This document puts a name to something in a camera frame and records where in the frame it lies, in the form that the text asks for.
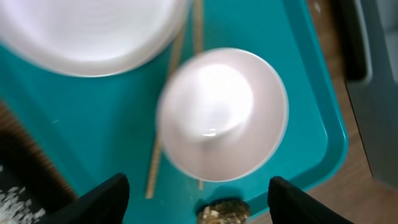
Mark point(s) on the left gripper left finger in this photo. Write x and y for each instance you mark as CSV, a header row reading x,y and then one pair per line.
x,y
106,203

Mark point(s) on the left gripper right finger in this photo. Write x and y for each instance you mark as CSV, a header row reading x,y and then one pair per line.
x,y
290,205

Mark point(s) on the pile of rice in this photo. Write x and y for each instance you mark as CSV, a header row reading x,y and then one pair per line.
x,y
18,204

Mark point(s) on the small white bowl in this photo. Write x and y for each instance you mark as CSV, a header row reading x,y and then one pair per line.
x,y
222,115

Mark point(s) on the brown food scrap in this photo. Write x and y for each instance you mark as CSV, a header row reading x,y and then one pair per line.
x,y
232,211

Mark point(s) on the teal serving tray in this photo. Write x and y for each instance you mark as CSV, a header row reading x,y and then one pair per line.
x,y
93,128

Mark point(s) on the black plastic tray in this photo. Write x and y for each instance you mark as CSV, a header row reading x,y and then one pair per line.
x,y
16,156

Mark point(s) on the large white plate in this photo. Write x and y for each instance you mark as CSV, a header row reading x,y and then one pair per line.
x,y
90,38

